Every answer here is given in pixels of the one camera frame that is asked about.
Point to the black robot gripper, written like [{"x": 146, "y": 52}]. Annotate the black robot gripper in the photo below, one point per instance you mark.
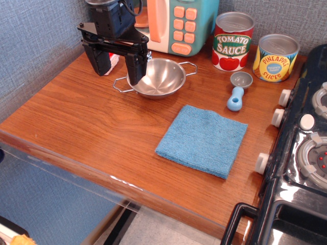
[{"x": 113, "y": 22}]

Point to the blue towel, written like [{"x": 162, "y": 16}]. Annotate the blue towel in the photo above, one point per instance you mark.
[{"x": 203, "y": 140}]

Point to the red white toy food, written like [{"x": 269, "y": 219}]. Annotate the red white toy food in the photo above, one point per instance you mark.
[{"x": 114, "y": 59}]

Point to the orange microwave plate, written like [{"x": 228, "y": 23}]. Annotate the orange microwave plate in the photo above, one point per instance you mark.
[{"x": 141, "y": 21}]

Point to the toy microwave teal and peach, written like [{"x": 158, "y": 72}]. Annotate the toy microwave teal and peach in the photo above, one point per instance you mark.
[{"x": 179, "y": 27}]

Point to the tomato sauce can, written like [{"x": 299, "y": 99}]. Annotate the tomato sauce can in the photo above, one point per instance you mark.
[{"x": 232, "y": 39}]

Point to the blue grey measuring scoop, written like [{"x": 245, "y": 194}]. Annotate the blue grey measuring scoop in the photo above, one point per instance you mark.
[{"x": 240, "y": 81}]

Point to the clear acrylic barrier panel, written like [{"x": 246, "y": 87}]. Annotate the clear acrylic barrier panel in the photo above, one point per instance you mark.
[{"x": 56, "y": 207}]

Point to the pineapple slices can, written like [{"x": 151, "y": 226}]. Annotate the pineapple slices can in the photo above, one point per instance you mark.
[{"x": 275, "y": 57}]

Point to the white stove knob middle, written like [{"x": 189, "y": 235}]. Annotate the white stove knob middle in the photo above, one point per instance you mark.
[{"x": 277, "y": 117}]

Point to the white stove knob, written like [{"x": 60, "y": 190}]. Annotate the white stove knob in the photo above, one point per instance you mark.
[
  {"x": 284, "y": 97},
  {"x": 261, "y": 163},
  {"x": 277, "y": 117}
]

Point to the white stove knob upper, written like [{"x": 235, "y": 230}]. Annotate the white stove knob upper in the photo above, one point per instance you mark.
[{"x": 284, "y": 97}]

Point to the white stove knob lower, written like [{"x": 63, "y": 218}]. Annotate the white stove knob lower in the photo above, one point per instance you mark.
[{"x": 261, "y": 163}]

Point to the black toy stove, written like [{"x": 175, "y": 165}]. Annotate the black toy stove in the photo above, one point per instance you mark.
[{"x": 292, "y": 206}]

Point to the steel bowl with wire handles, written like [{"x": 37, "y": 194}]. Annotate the steel bowl with wire handles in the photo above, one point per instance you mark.
[{"x": 163, "y": 78}]

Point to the black oven door handle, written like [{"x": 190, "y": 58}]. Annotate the black oven door handle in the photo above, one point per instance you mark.
[{"x": 240, "y": 210}]

